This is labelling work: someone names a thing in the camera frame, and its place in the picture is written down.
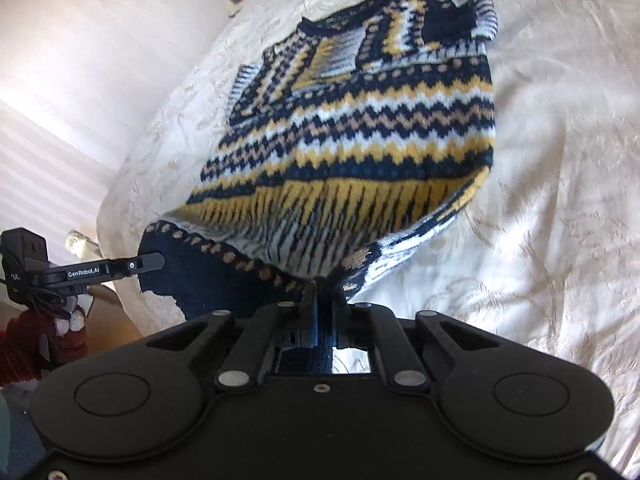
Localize cream bed frame corner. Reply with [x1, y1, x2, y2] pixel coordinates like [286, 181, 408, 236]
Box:
[65, 230, 102, 262]

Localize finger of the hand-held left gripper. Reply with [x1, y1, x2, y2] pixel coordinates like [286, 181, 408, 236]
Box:
[125, 252, 166, 275]

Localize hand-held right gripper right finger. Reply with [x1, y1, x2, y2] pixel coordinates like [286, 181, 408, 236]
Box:
[332, 286, 502, 394]

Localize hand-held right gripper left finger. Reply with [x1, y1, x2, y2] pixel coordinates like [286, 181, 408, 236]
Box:
[145, 282, 319, 393]

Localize dark red cloth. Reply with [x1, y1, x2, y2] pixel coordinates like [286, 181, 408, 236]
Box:
[0, 300, 90, 387]

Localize white embroidered bedspread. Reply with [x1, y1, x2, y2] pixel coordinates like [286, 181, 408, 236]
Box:
[97, 0, 640, 476]

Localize navy yellow patterned knit sweater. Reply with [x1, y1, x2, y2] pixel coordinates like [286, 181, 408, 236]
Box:
[137, 0, 501, 322]

